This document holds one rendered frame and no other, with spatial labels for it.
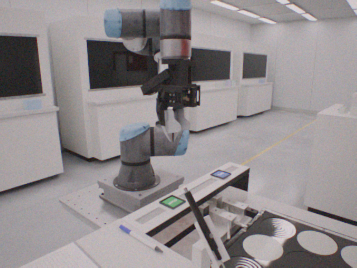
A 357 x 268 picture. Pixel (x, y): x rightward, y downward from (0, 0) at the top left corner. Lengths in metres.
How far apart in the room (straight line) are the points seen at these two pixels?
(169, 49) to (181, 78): 0.07
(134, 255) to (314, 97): 8.33
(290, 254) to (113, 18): 0.74
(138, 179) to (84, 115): 2.82
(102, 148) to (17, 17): 1.86
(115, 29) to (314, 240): 0.76
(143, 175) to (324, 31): 8.07
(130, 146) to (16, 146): 2.37
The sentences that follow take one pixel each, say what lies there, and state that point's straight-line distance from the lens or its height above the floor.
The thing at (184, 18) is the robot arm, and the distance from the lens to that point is 0.63.
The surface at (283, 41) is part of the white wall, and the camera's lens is 9.00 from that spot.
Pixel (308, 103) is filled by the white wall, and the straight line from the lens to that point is 8.75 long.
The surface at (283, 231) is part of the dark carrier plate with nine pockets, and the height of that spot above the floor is 0.90.
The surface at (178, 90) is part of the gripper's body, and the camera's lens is 0.60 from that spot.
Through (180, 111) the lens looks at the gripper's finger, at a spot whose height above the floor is 1.22.
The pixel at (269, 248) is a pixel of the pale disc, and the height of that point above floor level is 0.90.
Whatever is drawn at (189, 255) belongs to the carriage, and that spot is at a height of 0.88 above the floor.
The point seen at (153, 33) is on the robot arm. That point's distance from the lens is 0.73.
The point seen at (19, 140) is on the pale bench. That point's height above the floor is 0.59.
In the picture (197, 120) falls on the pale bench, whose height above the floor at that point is 0.31.
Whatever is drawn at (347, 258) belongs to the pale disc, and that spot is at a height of 0.90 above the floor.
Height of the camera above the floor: 1.34
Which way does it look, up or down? 16 degrees down
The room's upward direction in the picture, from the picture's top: straight up
